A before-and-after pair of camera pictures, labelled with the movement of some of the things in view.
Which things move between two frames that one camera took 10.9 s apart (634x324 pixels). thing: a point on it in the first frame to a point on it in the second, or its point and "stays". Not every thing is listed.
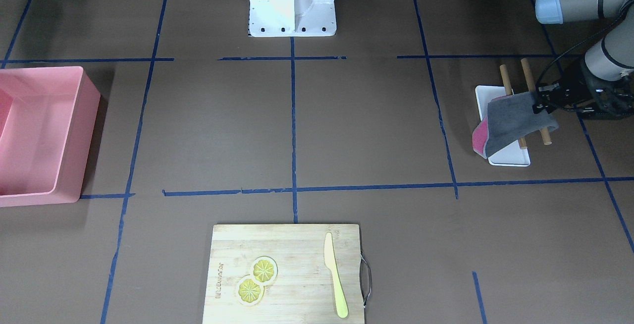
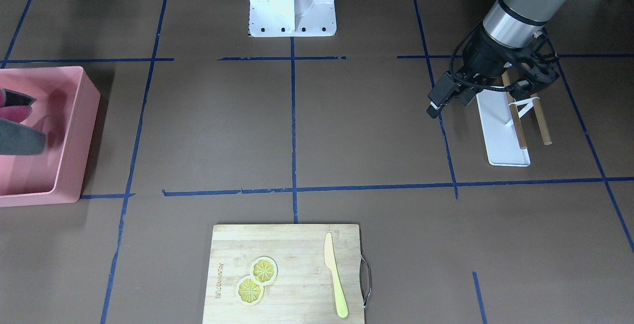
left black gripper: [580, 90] to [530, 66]
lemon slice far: [264, 270] stays
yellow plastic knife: [331, 263] stays
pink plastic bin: [47, 115] stays
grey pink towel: [509, 118] to [17, 138]
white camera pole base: [291, 2] stays
